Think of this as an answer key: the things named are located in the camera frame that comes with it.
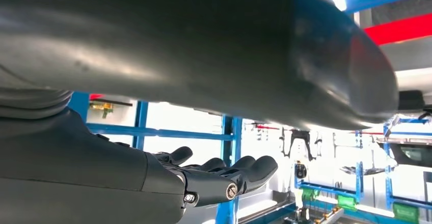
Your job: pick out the blue metal shelf rack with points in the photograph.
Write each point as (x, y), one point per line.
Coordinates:
(359, 178)
(229, 168)

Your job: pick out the black car trim part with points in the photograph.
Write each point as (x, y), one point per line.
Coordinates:
(300, 138)

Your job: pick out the green plastic folding crate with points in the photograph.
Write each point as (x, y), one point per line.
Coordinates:
(405, 212)
(347, 203)
(308, 193)

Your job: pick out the red barrier belt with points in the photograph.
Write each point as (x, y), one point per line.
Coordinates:
(401, 28)

